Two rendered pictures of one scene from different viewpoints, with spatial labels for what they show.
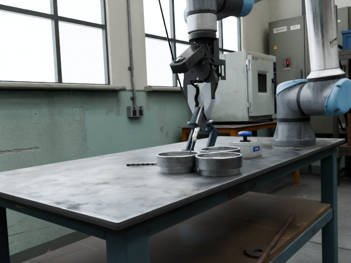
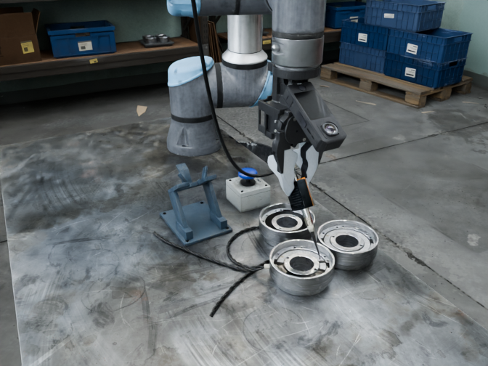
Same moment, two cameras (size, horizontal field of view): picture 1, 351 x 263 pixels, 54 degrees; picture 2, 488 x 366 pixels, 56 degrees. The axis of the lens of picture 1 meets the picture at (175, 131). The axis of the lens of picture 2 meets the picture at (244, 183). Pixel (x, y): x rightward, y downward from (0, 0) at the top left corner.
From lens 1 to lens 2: 97 cm
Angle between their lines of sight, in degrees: 68
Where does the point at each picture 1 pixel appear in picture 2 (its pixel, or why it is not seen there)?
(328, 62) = (259, 43)
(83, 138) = not seen: outside the picture
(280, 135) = (194, 142)
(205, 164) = (366, 258)
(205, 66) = not seen: hidden behind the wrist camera
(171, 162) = (329, 277)
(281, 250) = not seen: hidden behind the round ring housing
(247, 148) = (266, 194)
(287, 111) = (200, 108)
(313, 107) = (240, 101)
